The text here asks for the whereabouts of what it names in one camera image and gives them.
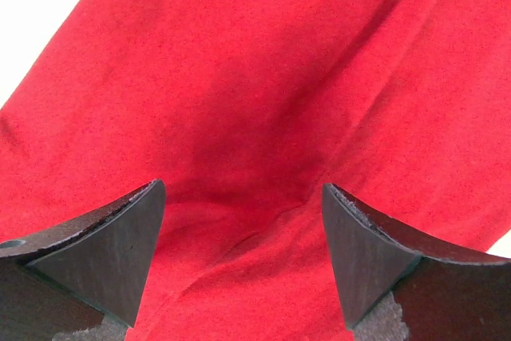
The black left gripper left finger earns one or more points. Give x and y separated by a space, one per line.
82 279

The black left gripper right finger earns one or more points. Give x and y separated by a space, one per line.
398 283

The red t-shirt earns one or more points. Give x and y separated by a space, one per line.
244 109

